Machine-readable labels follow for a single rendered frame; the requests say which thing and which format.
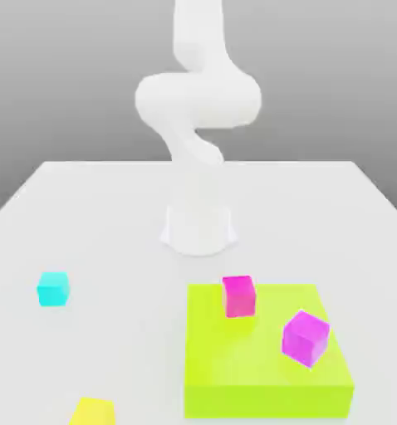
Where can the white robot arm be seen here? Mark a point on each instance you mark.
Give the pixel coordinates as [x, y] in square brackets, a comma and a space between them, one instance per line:
[198, 99]

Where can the small magenta cube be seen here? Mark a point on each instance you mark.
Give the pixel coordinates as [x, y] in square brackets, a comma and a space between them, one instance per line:
[239, 297]

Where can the small cyan cube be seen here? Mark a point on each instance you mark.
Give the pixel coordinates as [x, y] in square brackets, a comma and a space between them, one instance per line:
[53, 289]

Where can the small violet cube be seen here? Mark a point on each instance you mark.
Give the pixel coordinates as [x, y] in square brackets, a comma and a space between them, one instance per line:
[304, 338]

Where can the small yellow cube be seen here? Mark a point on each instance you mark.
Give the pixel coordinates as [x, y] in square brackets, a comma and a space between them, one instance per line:
[93, 412]

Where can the large lime green box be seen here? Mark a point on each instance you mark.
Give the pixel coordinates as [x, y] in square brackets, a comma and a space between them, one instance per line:
[251, 365]

